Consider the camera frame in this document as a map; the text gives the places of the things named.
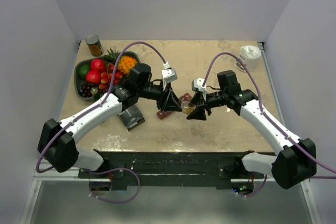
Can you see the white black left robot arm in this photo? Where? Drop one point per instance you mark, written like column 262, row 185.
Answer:
column 58, row 140

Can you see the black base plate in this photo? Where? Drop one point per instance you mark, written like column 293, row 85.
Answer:
column 167, row 169

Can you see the green lime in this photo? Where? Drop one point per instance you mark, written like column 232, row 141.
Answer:
column 83, row 70

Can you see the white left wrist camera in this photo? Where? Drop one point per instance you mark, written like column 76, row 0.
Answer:
column 168, row 74

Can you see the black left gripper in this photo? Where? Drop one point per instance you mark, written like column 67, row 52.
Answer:
column 167, row 100

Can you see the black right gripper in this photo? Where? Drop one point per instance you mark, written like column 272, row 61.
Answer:
column 199, row 112

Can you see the red weekly pill organizer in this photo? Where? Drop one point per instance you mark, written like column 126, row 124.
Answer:
column 161, row 114

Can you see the black razor stand box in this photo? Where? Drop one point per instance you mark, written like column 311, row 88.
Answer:
column 131, row 117

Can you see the dark grey fruit tray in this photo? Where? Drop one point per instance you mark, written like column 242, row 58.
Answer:
column 78, row 81

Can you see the green glass bottle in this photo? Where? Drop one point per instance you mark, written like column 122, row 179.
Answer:
column 95, row 94

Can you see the red apple upper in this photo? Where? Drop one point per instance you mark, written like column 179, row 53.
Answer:
column 98, row 65

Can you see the clear pill bottle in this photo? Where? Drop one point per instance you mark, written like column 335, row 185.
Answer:
column 187, row 107

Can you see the red apple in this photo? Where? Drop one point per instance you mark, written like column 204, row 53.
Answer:
column 93, row 77
column 98, row 65

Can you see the red apple lower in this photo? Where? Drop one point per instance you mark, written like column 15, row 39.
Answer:
column 93, row 77

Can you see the tin can yellow label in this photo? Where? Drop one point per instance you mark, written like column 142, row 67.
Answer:
column 94, row 45

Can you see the strawberry pile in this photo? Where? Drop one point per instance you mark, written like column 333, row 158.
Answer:
column 107, row 75

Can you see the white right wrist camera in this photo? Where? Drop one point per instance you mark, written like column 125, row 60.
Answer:
column 198, row 85

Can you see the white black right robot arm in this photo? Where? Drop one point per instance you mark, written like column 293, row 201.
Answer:
column 292, row 162

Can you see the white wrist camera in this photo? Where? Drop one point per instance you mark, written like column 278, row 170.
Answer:
column 198, row 85
column 168, row 74

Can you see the dark red grape bunch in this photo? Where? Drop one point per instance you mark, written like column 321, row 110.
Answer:
column 84, row 89

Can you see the orange spiky fruit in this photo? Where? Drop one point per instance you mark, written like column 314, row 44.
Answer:
column 126, row 63

